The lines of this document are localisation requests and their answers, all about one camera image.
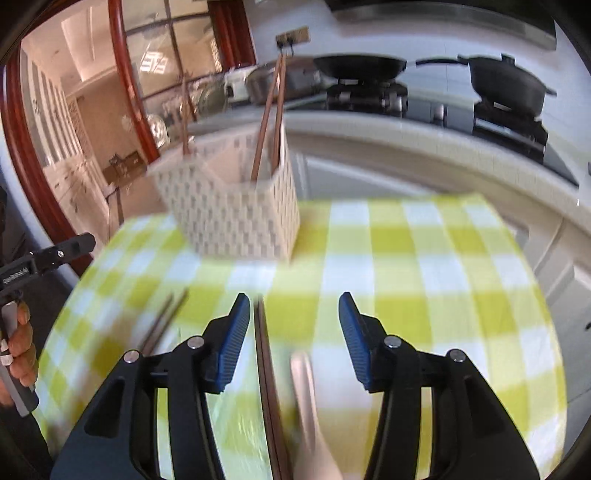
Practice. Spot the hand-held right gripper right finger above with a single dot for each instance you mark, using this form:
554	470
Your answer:
355	341

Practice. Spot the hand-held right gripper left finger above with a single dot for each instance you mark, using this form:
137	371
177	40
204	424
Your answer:
231	341

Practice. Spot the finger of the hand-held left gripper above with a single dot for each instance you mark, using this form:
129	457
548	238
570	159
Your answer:
64	251

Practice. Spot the white spoon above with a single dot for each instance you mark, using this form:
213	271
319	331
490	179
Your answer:
309	415

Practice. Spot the white plastic utensil basket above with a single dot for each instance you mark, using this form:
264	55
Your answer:
240	221

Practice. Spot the person's left hand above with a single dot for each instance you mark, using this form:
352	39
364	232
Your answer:
23	346

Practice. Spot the green checked tablecloth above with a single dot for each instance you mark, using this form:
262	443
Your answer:
415	277

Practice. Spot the white tall display cabinet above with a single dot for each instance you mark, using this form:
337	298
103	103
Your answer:
69	152

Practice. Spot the wooden sliding glass door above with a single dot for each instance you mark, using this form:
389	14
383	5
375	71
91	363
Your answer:
136	92

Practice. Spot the white rice cooker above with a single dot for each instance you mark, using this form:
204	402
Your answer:
235	87

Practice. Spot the black glass gas stove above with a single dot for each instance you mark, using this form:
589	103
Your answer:
443	113

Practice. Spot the silver rice cooker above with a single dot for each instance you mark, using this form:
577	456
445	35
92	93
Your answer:
300	81

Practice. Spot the black wok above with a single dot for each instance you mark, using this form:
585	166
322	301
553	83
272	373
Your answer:
360	67

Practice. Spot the black pot with lid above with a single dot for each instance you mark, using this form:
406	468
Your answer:
503	85

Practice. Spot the black range hood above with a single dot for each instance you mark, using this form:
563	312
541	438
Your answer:
438	23

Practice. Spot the red wooden door frame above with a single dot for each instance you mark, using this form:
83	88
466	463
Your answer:
23	152

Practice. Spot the gold wall outlet with plugs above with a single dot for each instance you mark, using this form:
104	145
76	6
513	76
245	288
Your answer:
292	36

